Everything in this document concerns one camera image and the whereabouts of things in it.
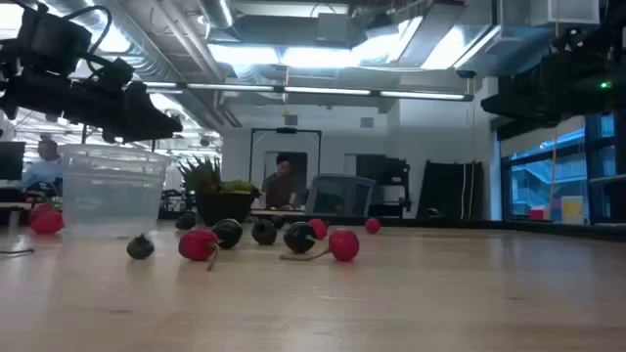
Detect black metal frame rig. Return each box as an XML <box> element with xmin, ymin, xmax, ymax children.
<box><xmin>248</xmin><ymin>126</ymin><xmax>323</xmax><ymax>198</ymax></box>

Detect yellow storage box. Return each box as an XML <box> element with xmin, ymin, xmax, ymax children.
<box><xmin>560</xmin><ymin>195</ymin><xmax>585</xmax><ymax>225</ymax></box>

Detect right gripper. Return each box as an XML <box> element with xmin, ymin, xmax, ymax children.
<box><xmin>480</xmin><ymin>62</ymin><xmax>626</xmax><ymax>142</ymax></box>

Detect black equipment cabinet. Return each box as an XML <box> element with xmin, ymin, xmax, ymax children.
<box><xmin>355</xmin><ymin>154</ymin><xmax>413</xmax><ymax>219</ymax></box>

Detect silver ventilation duct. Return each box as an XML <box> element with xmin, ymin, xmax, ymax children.
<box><xmin>43</xmin><ymin>0</ymin><xmax>234</xmax><ymax>133</ymax></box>

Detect red strawberry green leaves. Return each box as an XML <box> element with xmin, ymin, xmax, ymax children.
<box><xmin>29</xmin><ymin>209</ymin><xmax>66</xmax><ymax>236</ymax></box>

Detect black computer monitor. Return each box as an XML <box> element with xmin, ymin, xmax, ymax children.
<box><xmin>0</xmin><ymin>141</ymin><xmax>27</xmax><ymax>182</ymax></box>

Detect clear plastic tupperware tub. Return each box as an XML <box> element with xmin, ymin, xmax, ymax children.
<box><xmin>59</xmin><ymin>143</ymin><xmax>171</xmax><ymax>240</ymax></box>

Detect person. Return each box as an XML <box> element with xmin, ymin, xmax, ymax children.
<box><xmin>21</xmin><ymin>138</ymin><xmax>65</xmax><ymax>198</ymax></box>
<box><xmin>260</xmin><ymin>153</ymin><xmax>301</xmax><ymax>212</ymax></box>

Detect potted succulent plant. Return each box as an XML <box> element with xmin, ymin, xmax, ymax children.
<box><xmin>176</xmin><ymin>154</ymin><xmax>261</xmax><ymax>228</ymax></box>

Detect black aluminium table frame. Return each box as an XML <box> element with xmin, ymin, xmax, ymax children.
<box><xmin>156</xmin><ymin>209</ymin><xmax>626</xmax><ymax>243</ymax></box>

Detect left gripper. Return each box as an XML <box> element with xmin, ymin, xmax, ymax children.
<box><xmin>0</xmin><ymin>59</ymin><xmax>185</xmax><ymax>145</ymax></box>

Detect black leaning panel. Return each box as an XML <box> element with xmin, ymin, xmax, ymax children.
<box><xmin>416</xmin><ymin>159</ymin><xmax>483</xmax><ymax>221</ymax></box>

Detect white office chair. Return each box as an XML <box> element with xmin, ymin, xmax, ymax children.
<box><xmin>304</xmin><ymin>173</ymin><xmax>378</xmax><ymax>218</ymax></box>

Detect long ceiling light fixture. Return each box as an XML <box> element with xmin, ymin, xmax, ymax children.
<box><xmin>143</xmin><ymin>80</ymin><xmax>475</xmax><ymax>103</ymax></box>

